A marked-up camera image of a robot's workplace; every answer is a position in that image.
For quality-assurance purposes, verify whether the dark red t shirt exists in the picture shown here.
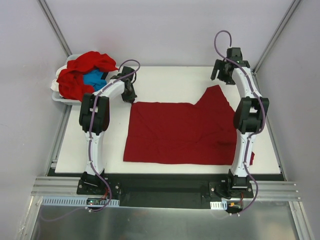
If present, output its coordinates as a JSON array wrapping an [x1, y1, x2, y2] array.
[[122, 84, 256, 166]]

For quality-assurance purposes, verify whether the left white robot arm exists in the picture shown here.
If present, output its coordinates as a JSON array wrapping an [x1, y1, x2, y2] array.
[[79, 66, 137, 195]]

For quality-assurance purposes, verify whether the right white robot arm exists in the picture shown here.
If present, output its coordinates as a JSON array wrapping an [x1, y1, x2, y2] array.
[[210, 47, 270, 198]]

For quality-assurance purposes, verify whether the blue t shirt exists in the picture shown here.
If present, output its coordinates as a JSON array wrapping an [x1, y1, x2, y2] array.
[[83, 69, 109, 92]]

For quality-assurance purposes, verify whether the bright red t shirt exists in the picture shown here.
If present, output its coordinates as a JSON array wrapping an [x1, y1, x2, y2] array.
[[57, 51, 118, 102]]

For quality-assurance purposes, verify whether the grey laundry basket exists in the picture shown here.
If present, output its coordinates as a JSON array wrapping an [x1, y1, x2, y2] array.
[[51, 53, 101, 106]]

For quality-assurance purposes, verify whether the white t shirt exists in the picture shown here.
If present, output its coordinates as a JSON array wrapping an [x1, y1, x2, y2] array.
[[50, 65, 67, 92]]

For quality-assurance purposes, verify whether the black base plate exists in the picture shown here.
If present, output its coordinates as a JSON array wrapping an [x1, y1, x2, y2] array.
[[76, 172, 254, 210]]

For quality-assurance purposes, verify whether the aluminium rail frame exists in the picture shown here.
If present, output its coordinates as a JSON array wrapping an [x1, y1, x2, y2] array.
[[31, 176, 302, 202]]

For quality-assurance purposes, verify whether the left grey cable duct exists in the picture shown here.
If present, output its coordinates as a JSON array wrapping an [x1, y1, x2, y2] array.
[[42, 196, 120, 208]]

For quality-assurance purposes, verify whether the grey cable duct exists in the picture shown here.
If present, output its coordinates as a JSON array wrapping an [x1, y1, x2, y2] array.
[[210, 200, 228, 211], [42, 196, 120, 208]]

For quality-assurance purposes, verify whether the right grey cable duct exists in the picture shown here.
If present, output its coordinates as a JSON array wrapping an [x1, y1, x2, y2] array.
[[210, 200, 228, 211]]

